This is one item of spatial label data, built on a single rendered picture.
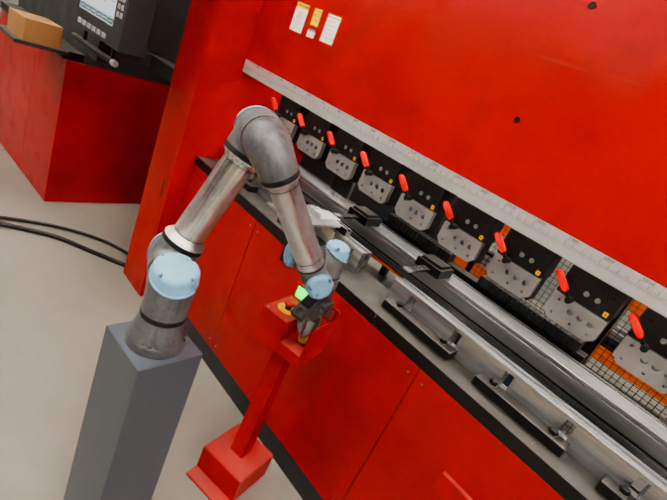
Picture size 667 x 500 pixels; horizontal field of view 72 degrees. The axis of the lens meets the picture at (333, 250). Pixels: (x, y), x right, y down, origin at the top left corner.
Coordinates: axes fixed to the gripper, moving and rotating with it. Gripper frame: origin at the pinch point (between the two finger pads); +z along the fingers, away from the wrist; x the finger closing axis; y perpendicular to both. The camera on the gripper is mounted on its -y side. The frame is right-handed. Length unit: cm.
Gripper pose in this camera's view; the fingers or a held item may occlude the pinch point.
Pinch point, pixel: (301, 335)
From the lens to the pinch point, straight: 154.6
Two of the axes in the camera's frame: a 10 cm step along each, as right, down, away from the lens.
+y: 5.4, -2.1, 8.1
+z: -3.3, 8.4, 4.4
